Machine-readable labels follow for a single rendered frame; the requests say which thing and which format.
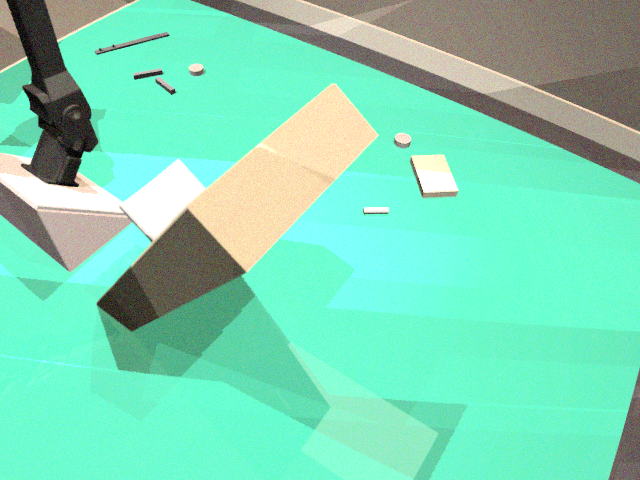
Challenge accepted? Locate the grey rectangular bar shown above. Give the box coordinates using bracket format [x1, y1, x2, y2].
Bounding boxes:
[155, 76, 176, 95]
[133, 68, 163, 80]

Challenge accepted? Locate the grey flat bar with two small pins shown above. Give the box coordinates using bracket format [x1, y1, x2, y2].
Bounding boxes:
[94, 32, 169, 55]

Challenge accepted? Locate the tan rectangular block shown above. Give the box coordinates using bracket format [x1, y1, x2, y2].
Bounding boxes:
[96, 83, 378, 332]

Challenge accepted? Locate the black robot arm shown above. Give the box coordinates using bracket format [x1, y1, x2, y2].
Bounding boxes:
[6, 0, 98, 187]

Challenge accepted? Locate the small beige round disc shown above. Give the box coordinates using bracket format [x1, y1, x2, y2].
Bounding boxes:
[189, 63, 204, 76]
[394, 133, 411, 149]

